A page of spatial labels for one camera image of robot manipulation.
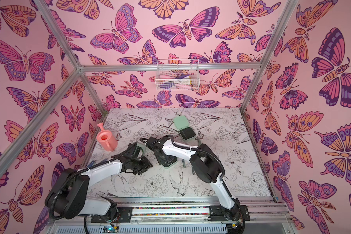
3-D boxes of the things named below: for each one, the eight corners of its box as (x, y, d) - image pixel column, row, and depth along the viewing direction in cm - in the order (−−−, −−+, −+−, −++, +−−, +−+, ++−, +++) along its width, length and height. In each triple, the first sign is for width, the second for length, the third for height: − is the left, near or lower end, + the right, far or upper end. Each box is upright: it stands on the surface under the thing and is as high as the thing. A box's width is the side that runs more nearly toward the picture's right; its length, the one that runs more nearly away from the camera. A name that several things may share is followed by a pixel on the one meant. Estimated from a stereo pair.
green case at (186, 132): (183, 142, 104) (183, 140, 102) (171, 119, 117) (171, 117, 115) (197, 136, 107) (197, 134, 105) (184, 115, 120) (184, 113, 118)
